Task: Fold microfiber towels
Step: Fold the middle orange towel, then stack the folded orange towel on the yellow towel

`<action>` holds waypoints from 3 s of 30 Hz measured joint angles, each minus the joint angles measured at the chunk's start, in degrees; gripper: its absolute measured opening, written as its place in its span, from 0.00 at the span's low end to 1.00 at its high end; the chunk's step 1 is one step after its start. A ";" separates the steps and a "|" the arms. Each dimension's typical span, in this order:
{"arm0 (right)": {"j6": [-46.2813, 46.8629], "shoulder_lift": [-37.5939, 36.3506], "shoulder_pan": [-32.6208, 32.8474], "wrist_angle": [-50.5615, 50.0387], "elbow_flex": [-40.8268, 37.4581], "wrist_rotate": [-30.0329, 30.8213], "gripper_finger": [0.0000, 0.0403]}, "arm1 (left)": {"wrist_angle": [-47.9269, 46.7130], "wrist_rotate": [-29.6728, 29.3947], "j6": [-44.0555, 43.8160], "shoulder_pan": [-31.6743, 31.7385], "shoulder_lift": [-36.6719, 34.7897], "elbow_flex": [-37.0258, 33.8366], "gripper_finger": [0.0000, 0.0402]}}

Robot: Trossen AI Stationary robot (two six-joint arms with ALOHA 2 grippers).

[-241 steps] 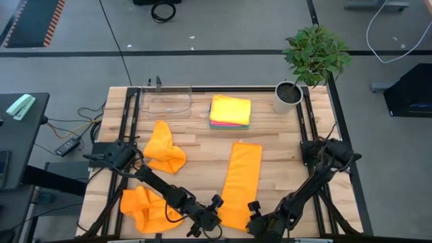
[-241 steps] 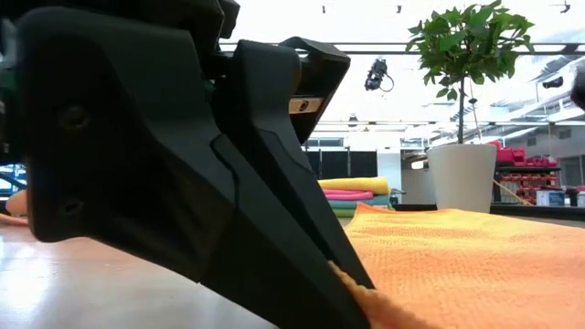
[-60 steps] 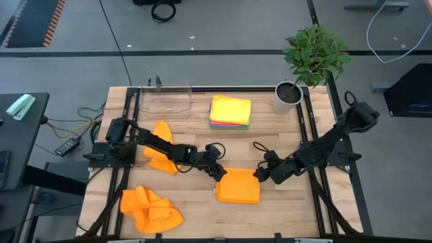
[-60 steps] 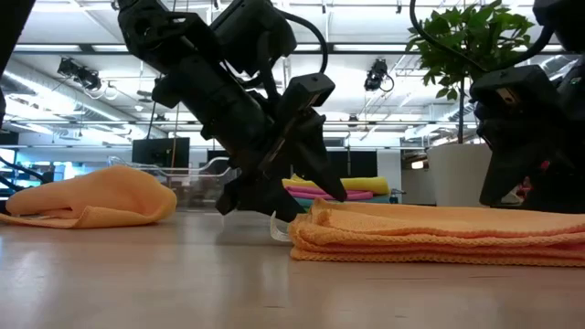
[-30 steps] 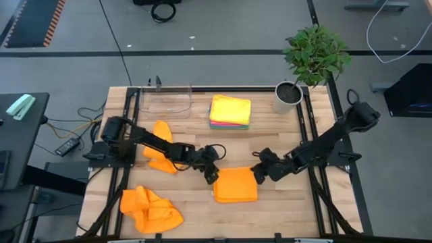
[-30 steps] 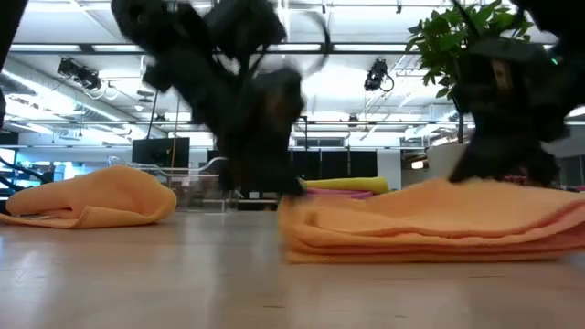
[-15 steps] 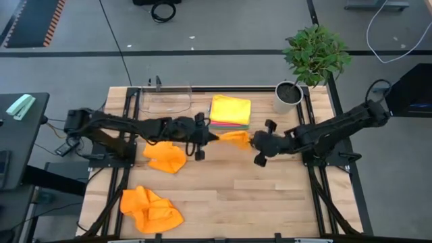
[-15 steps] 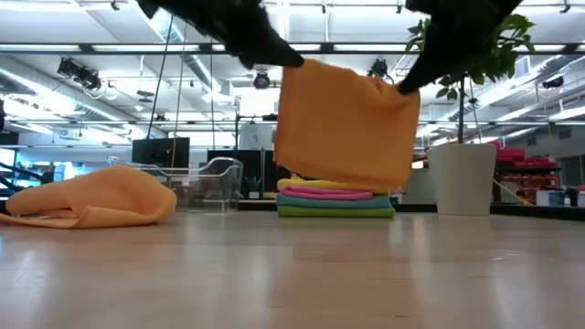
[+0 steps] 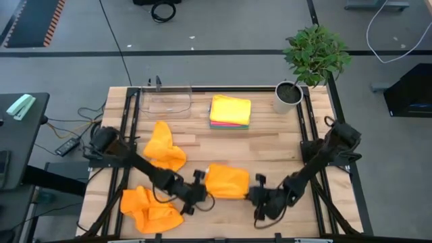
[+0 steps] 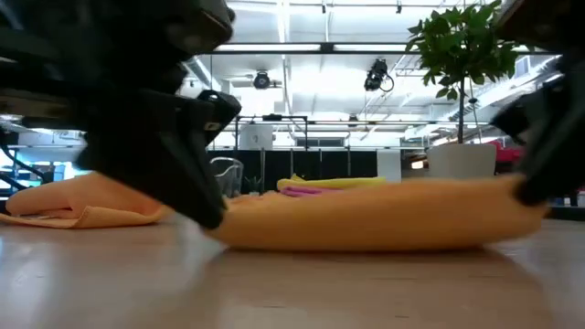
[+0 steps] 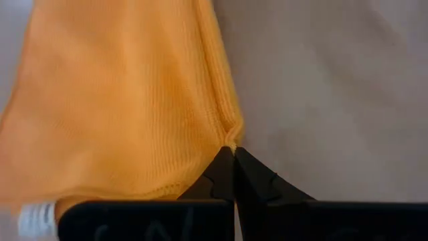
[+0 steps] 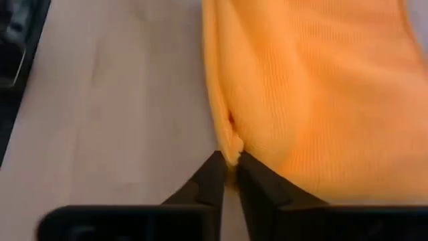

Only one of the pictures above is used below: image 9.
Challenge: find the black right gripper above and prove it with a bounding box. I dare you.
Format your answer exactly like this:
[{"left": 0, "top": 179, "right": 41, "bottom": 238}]
[{"left": 244, "top": 173, "right": 292, "bottom": 222}]

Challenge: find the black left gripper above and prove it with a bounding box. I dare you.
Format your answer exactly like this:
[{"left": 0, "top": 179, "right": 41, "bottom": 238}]
[{"left": 180, "top": 169, "right": 209, "bottom": 217}]

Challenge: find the golden orange microfiber towel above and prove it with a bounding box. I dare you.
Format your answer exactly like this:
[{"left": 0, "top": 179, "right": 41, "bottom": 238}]
[{"left": 142, "top": 120, "right": 188, "bottom": 172}]

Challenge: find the pink microfiber towel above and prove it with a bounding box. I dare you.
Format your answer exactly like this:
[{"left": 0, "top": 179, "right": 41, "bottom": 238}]
[{"left": 210, "top": 120, "right": 250, "bottom": 128}]

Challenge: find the yellow microfiber towel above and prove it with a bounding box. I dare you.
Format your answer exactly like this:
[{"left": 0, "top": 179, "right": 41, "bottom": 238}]
[{"left": 209, "top": 94, "right": 252, "bottom": 126}]

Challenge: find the white plant pot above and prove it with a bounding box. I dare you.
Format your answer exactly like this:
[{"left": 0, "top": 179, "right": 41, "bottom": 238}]
[{"left": 272, "top": 80, "right": 304, "bottom": 115}]

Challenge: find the clear plastic bin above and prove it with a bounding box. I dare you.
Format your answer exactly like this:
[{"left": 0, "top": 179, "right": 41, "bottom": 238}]
[{"left": 139, "top": 84, "right": 193, "bottom": 119}]

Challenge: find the black power adapter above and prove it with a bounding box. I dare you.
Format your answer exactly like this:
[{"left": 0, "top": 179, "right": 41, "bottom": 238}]
[{"left": 55, "top": 136, "right": 81, "bottom": 157}]

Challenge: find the green leafy plant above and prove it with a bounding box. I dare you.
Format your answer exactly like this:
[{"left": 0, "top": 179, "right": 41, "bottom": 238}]
[{"left": 282, "top": 24, "right": 352, "bottom": 88}]

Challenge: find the black side desk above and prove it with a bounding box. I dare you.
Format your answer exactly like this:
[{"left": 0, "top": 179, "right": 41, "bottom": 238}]
[{"left": 0, "top": 92, "right": 51, "bottom": 192}]

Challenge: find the black cabinet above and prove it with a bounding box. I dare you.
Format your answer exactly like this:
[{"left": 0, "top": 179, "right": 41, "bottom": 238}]
[{"left": 383, "top": 63, "right": 432, "bottom": 118}]

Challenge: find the black equipment base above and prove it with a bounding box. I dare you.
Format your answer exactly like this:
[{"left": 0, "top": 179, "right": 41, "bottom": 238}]
[{"left": 133, "top": 0, "right": 183, "bottom": 5}]

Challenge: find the mint green stapler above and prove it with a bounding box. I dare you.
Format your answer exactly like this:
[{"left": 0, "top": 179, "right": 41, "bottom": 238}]
[{"left": 5, "top": 93, "right": 36, "bottom": 122}]

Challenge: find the grey desk foot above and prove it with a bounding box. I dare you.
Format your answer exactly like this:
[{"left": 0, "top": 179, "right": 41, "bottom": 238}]
[{"left": 344, "top": 0, "right": 411, "bottom": 11}]

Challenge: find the black orange-edged floor mat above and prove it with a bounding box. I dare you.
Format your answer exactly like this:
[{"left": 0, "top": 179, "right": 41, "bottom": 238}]
[{"left": 0, "top": 0, "right": 66, "bottom": 48}]

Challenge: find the black aluminium table frame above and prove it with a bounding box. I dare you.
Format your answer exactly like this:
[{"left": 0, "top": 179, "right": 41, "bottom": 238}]
[{"left": 76, "top": 86, "right": 374, "bottom": 243}]

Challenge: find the yellow floor cable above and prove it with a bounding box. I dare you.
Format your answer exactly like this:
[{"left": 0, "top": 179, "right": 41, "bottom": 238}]
[{"left": 45, "top": 117, "right": 103, "bottom": 139}]

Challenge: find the coiled black cable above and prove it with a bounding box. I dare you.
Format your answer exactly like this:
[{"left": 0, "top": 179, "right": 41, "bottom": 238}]
[{"left": 151, "top": 1, "right": 177, "bottom": 24}]

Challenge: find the thin black floor cable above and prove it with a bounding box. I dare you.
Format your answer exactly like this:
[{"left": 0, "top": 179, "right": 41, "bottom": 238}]
[{"left": 99, "top": 0, "right": 133, "bottom": 87}]

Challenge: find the white floor cable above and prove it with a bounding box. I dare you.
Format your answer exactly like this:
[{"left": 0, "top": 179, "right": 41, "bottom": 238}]
[{"left": 366, "top": 0, "right": 432, "bottom": 64}]

